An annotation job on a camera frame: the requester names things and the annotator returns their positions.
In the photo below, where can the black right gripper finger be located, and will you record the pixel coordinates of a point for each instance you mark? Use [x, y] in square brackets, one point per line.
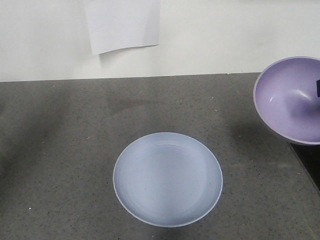
[318, 88]

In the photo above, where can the purple plastic bowl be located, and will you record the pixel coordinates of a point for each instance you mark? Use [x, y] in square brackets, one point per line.
[285, 98]

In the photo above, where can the light blue plate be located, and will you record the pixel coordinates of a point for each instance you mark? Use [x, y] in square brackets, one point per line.
[167, 179]

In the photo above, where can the black gas cooktop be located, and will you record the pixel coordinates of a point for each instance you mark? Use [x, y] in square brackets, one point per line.
[309, 157]

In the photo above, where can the white paper sheet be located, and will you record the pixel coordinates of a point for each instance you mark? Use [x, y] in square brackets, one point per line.
[120, 24]

